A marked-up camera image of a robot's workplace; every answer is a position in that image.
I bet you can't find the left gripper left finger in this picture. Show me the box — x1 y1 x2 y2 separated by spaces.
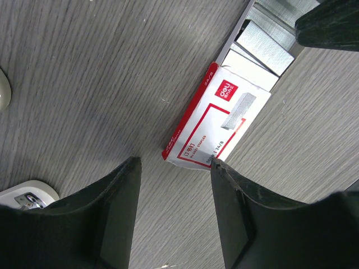
1 157 141 268

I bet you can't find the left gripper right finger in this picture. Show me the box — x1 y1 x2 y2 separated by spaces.
210 159 358 268

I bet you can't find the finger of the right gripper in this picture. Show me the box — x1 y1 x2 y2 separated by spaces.
294 0 358 52

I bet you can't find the light blue stapler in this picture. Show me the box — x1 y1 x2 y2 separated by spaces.
1 180 59 210

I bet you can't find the red white staple box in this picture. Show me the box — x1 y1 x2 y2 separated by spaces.
162 1 319 170

